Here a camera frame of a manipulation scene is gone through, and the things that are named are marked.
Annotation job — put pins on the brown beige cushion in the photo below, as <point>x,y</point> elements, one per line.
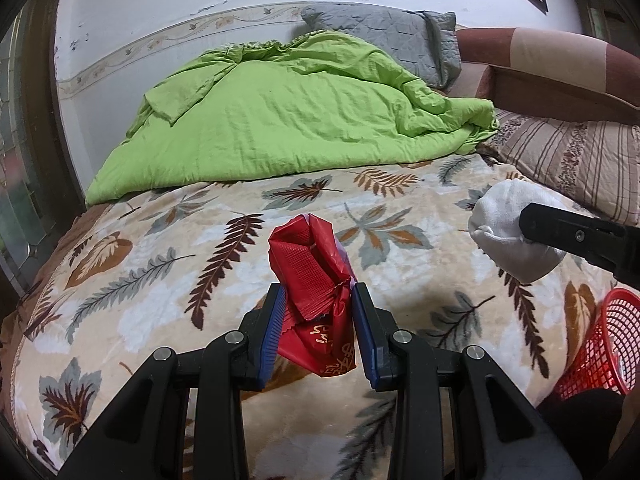
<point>560,60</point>

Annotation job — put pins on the leaf-printed blanket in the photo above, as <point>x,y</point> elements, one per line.
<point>150,270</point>

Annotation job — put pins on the white tissue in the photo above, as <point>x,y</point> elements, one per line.
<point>500,220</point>

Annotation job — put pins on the dark cloth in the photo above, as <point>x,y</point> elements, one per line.
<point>580,435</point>

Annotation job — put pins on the red mesh basket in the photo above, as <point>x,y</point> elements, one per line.
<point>605,350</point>

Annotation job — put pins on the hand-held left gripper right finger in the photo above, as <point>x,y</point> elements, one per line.
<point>365,342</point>

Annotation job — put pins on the green quilt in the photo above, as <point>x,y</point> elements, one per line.
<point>300,110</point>

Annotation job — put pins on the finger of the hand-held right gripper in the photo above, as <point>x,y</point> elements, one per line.
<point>580,240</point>

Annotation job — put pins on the glass-panelled wooden door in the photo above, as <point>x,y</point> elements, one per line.
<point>30,160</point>

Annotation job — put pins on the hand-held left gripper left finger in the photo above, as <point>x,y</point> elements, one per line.
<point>270,337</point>

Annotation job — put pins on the red foil wrapper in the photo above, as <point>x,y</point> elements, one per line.
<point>310,270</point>

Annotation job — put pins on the grey quilted pillow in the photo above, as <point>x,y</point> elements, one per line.
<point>390,35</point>

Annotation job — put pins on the striped beige pillow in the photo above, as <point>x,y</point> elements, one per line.
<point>575,155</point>

